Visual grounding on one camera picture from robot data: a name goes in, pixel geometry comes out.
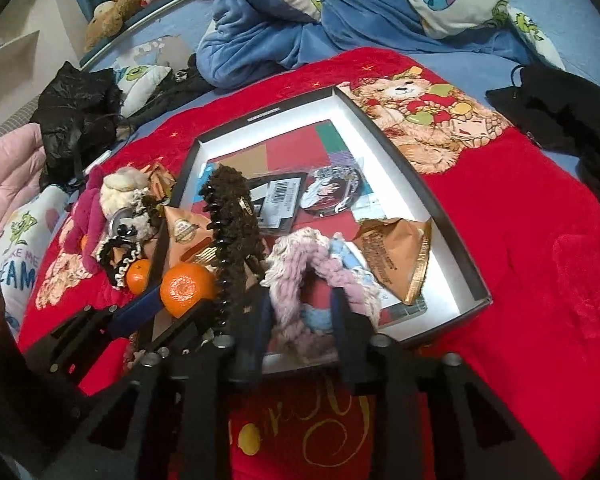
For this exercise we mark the cream crochet scrunchie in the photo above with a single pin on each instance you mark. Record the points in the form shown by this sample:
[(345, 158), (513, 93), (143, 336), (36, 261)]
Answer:
[(285, 260)]

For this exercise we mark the black cardboard box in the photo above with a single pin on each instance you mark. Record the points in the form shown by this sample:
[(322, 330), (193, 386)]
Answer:
[(300, 140)]

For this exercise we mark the white printed pillow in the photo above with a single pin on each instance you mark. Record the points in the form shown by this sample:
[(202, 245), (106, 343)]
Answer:
[(25, 260)]

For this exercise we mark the round printed badge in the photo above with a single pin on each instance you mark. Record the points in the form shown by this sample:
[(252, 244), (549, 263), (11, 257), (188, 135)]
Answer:
[(332, 190)]

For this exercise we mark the blue bed sheet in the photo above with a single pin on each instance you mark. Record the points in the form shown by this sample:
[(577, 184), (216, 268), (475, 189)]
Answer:
[(555, 0)]

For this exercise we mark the black clothing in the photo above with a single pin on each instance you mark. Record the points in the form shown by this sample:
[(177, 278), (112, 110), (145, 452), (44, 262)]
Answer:
[(180, 90)]

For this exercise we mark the blue crochet scrunchie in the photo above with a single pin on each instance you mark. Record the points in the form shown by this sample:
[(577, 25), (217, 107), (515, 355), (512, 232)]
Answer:
[(352, 260)]

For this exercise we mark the small cartoon pillow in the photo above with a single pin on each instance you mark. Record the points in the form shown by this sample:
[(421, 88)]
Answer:
[(140, 85)]

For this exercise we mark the black puffer jacket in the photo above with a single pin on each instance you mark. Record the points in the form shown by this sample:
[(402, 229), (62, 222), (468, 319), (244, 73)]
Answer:
[(70, 110)]

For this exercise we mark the white plush rabbit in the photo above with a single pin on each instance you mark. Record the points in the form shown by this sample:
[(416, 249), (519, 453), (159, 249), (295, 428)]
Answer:
[(122, 187)]

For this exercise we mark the brown teddy plush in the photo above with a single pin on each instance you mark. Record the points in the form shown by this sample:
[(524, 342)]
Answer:
[(130, 0)]

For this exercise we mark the black white lace scrunchie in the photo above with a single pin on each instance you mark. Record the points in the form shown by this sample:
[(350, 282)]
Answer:
[(125, 265)]

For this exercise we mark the red printed blanket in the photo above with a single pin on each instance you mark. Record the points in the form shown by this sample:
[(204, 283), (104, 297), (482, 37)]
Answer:
[(530, 260)]

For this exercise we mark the pink crochet scrunchie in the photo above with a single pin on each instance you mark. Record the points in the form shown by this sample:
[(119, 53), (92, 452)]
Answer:
[(355, 295)]

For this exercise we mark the blue cartoon blanket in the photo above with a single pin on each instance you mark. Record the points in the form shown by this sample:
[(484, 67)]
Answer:
[(290, 5)]

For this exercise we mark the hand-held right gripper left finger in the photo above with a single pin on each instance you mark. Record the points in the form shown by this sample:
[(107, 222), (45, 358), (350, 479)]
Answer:
[(257, 332)]

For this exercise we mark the pink quilt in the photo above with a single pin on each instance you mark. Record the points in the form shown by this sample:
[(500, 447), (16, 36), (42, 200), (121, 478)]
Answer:
[(10, 175)]

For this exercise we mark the triangular brown snack packet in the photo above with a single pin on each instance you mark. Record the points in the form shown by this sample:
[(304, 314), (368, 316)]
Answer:
[(187, 232)]

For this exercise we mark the bed headboard rail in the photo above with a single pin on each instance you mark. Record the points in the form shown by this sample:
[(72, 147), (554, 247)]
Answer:
[(130, 25)]

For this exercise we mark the white plastic stick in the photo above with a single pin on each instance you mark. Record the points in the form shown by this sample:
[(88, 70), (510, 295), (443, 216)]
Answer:
[(97, 162)]

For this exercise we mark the black card packet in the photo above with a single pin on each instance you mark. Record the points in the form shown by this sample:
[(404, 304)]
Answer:
[(275, 200)]

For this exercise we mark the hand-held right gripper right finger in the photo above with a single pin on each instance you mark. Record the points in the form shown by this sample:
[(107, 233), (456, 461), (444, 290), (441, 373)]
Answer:
[(341, 327)]

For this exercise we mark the magenta plush bear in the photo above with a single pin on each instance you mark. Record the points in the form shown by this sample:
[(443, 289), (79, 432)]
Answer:
[(82, 210)]

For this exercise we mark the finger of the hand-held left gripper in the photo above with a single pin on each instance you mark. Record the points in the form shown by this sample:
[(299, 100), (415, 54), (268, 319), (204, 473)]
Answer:
[(190, 322), (135, 312)]

